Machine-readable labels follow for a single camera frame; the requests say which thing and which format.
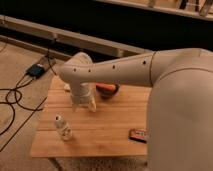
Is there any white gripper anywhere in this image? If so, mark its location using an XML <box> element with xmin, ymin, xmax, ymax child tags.
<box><xmin>70</xmin><ymin>83</ymin><xmax>97</xmax><ymax>112</ymax></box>

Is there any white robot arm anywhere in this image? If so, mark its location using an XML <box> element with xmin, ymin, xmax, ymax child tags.
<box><xmin>59</xmin><ymin>48</ymin><xmax>213</xmax><ymax>171</ymax></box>

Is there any wooden table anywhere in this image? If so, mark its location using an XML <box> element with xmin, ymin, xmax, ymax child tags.
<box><xmin>31</xmin><ymin>76</ymin><xmax>150</xmax><ymax>157</ymax></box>

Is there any black floor cable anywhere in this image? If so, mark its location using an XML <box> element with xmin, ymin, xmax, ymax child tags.
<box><xmin>0</xmin><ymin>39</ymin><xmax>58</xmax><ymax>153</ymax></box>

